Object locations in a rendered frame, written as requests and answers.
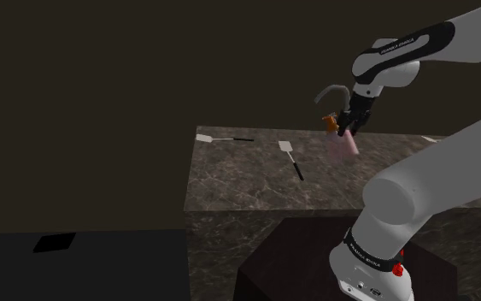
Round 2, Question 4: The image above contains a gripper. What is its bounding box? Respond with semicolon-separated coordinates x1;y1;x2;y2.
337;91;377;138

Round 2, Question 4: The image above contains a grey curved tap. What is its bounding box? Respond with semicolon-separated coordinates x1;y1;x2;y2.
314;84;352;114

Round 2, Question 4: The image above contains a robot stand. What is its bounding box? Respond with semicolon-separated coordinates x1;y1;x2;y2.
232;216;459;301

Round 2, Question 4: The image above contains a white spatula with black handle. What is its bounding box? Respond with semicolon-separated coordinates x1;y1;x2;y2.
195;133;255;144
278;140;305;182

